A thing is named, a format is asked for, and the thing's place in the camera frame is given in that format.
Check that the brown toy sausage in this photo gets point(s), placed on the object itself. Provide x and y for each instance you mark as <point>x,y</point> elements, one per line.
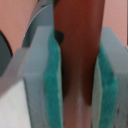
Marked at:
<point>80,24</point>

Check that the gripper teal padded left finger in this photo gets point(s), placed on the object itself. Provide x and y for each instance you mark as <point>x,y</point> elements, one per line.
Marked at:
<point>42,74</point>

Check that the gripper grey right finger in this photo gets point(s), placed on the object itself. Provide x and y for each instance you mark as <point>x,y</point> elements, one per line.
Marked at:
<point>110,90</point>

